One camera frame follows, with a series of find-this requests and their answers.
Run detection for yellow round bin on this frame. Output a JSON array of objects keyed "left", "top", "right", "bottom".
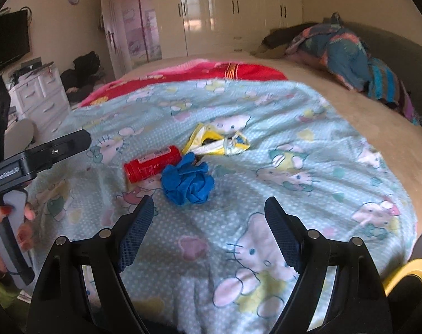
[{"left": 383, "top": 258, "right": 422, "bottom": 308}]

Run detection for white round chair back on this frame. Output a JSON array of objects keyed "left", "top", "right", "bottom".
[{"left": 4, "top": 118, "right": 36, "bottom": 154}]

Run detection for dark cloth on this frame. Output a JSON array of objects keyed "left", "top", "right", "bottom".
[{"left": 251, "top": 23, "right": 319, "bottom": 60}]

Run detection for white door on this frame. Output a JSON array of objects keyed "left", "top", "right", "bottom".
[{"left": 100, "top": 0, "right": 126, "bottom": 80}]

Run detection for black bags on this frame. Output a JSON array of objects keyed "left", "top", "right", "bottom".
[{"left": 60, "top": 51, "right": 105, "bottom": 103}]

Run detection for cartoon cat printed blanket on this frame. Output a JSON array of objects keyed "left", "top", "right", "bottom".
[{"left": 26, "top": 78, "right": 418, "bottom": 328}]

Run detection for floral teal quilt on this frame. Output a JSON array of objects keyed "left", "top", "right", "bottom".
[{"left": 284, "top": 12, "right": 422, "bottom": 126}]

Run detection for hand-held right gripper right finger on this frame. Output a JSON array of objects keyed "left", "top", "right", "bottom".
[{"left": 264, "top": 197, "right": 389, "bottom": 334}]

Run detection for green garment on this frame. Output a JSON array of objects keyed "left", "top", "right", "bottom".
[{"left": 0, "top": 268, "right": 34, "bottom": 310}]

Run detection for black electronic box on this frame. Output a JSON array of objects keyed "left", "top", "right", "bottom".
[{"left": 19, "top": 59, "right": 55, "bottom": 77}]

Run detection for grey padded headboard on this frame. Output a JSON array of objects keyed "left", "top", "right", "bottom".
[{"left": 339, "top": 21, "right": 422, "bottom": 129}]

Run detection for black television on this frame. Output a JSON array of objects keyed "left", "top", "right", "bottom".
[{"left": 0, "top": 10, "right": 31, "bottom": 77}]

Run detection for pink printed sliding door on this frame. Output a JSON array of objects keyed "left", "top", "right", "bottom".
[{"left": 115, "top": 0, "right": 163, "bottom": 68}]

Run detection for yellow torn wrapper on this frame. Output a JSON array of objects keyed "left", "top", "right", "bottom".
[{"left": 181, "top": 122, "right": 251, "bottom": 156}]

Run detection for cream glossy wardrobe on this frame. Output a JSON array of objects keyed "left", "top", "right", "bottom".
[{"left": 151, "top": 0, "right": 303, "bottom": 60}]

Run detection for red cylindrical can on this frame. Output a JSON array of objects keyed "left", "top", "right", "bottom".
[{"left": 123, "top": 145, "right": 182, "bottom": 184}]

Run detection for red blanket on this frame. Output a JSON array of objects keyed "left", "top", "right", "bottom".
[{"left": 77, "top": 59, "right": 288, "bottom": 108}]

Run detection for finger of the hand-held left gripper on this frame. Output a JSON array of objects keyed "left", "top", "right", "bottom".
[{"left": 23, "top": 129, "right": 92, "bottom": 178}]

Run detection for blue rubber glove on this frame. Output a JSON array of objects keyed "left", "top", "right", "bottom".
[{"left": 161, "top": 152, "right": 215, "bottom": 207}]

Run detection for white drawer dresser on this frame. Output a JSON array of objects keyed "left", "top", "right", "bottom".
[{"left": 7, "top": 64, "right": 72, "bottom": 140}]

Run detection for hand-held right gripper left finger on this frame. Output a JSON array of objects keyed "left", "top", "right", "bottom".
[{"left": 30, "top": 195, "right": 155, "bottom": 334}]

